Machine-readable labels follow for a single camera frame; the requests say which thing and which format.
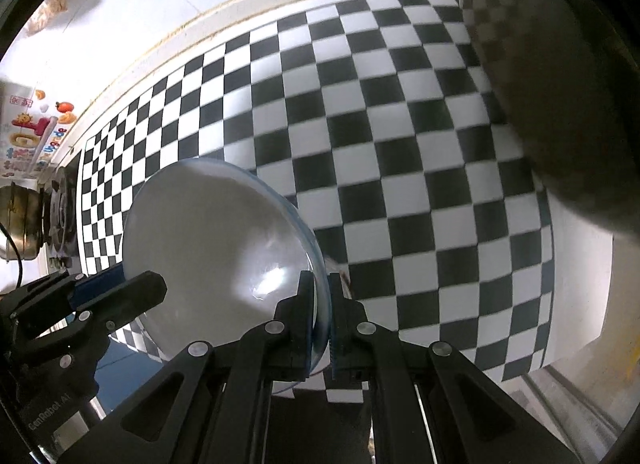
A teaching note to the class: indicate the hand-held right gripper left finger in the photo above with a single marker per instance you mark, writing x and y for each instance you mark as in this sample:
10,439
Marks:
311,306

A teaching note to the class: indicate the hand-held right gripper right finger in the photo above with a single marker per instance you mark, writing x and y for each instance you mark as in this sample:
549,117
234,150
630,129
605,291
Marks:
334,339

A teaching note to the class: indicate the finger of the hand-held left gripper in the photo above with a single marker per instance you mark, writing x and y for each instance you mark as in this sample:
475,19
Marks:
142,291
97,286

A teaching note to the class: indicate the clear glass plate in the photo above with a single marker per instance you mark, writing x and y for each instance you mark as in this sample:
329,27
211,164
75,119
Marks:
220,264

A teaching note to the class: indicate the black gas stove burner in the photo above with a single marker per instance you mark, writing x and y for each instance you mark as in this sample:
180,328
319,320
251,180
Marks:
62,216

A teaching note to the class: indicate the brass pot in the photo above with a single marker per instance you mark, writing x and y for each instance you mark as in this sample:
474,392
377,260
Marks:
17,224

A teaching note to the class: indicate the black and white checkered mat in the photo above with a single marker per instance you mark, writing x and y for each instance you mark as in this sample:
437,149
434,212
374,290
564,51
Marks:
375,184

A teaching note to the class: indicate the clear bag of brown food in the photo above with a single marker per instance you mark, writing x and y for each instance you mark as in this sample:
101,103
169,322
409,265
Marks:
50,7

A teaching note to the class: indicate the dark translucent blurred object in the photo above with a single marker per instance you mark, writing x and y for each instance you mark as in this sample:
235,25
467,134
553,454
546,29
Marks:
560,94

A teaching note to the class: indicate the colourful cartoon wall sticker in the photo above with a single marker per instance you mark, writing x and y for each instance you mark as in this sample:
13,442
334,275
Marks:
35,137

